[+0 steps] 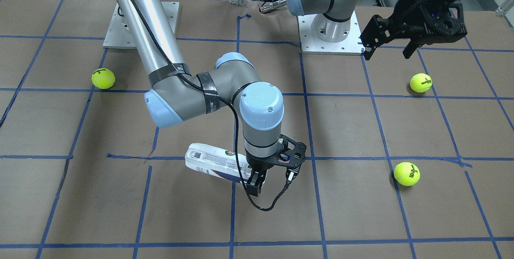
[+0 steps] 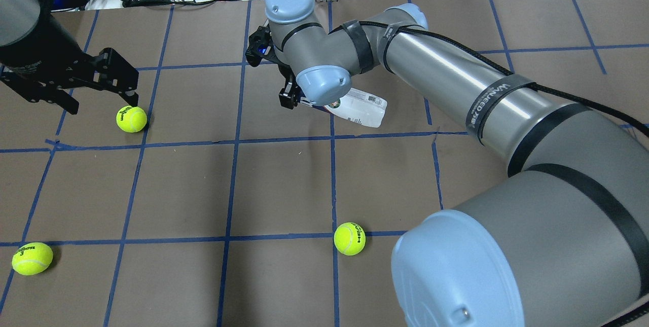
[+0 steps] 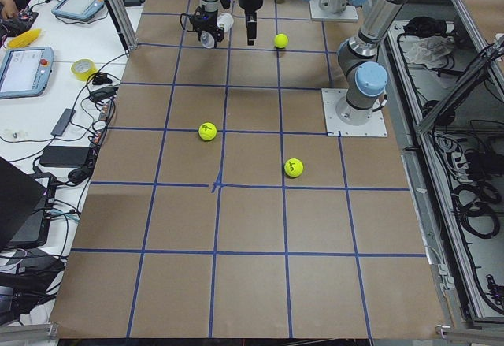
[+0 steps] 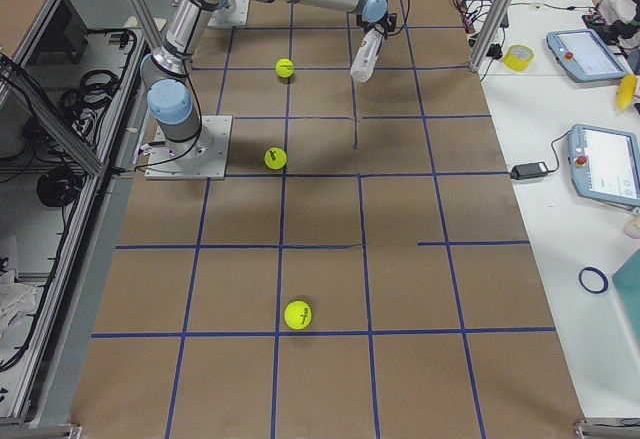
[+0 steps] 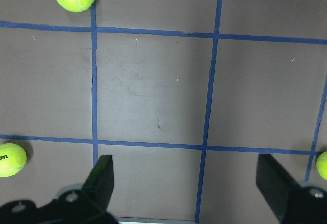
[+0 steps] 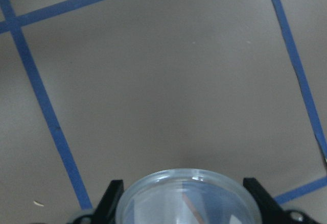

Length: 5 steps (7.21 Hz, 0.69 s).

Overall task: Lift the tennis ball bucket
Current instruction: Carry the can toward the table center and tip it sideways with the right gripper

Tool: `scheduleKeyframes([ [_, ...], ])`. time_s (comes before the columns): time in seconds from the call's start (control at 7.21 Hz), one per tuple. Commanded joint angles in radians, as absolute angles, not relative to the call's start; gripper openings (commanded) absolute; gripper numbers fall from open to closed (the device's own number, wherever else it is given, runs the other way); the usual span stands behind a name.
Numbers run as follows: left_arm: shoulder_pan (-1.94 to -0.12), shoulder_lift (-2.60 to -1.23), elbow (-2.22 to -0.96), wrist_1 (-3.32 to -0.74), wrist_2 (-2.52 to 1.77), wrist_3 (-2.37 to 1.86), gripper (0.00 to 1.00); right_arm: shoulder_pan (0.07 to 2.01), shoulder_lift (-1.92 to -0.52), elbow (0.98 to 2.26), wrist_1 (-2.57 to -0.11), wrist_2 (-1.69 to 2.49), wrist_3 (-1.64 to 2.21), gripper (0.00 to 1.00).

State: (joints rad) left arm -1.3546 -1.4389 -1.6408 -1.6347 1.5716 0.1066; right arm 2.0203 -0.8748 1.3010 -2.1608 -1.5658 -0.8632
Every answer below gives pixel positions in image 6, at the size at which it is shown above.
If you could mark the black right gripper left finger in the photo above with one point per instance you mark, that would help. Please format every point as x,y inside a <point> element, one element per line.
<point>106,209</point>

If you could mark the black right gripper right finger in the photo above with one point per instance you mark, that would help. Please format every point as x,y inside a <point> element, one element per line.
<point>270,210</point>

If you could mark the white blue tennis ball can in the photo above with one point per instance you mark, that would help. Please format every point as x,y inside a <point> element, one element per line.
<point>187,195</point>

